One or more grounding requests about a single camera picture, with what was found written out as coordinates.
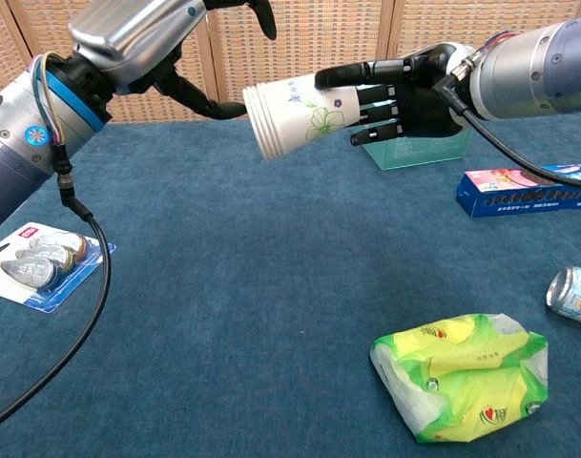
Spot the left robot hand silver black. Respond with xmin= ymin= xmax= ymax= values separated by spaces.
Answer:
xmin=68 ymin=0 xmax=278 ymax=121

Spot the right robot hand black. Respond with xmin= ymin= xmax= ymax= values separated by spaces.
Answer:
xmin=315 ymin=42 xmax=477 ymax=147

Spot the white floral paper cup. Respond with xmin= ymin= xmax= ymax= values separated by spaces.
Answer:
xmin=259 ymin=75 xmax=363 ymax=156
xmin=251 ymin=85 xmax=278 ymax=159
xmin=242 ymin=87 xmax=269 ymax=162
xmin=246 ymin=86 xmax=273 ymax=160
xmin=255 ymin=83 xmax=282 ymax=157

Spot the teal product box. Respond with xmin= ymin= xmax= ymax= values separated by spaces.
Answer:
xmin=361 ymin=127 xmax=473 ymax=172

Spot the woven bamboo folding screen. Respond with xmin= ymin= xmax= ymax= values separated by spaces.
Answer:
xmin=0 ymin=0 xmax=581 ymax=125

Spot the blue cookie box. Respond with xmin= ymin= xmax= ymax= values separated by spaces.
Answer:
xmin=456 ymin=163 xmax=581 ymax=219

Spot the blue table cloth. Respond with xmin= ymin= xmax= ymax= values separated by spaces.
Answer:
xmin=0 ymin=112 xmax=581 ymax=458

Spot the light blue drink can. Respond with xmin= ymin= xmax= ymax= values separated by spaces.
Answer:
xmin=546 ymin=265 xmax=581 ymax=328

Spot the green yellow tissue pack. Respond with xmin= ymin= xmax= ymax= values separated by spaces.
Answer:
xmin=369 ymin=312 xmax=550 ymax=445

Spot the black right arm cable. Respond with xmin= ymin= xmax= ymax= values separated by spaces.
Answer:
xmin=431 ymin=73 xmax=581 ymax=191

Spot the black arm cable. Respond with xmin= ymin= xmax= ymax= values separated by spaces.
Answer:
xmin=0 ymin=142 xmax=113 ymax=433
xmin=431 ymin=73 xmax=581 ymax=191

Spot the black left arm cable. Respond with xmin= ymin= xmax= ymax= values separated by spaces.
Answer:
xmin=0 ymin=142 xmax=113 ymax=433

